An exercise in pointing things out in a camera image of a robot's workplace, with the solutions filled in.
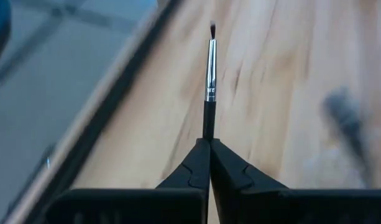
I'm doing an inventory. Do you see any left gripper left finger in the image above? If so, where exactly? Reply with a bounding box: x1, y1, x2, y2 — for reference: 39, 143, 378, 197
45, 138, 211, 224

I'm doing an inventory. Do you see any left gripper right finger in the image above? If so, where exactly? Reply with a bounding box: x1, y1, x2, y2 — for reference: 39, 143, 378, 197
210, 138, 381, 224

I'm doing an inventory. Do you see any large fluffy makeup brush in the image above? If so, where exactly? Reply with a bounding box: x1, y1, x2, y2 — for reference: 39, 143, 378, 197
321, 86, 376, 189

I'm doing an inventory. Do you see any thin black makeup brush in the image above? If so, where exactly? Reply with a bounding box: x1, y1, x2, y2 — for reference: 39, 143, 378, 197
202, 20, 218, 141

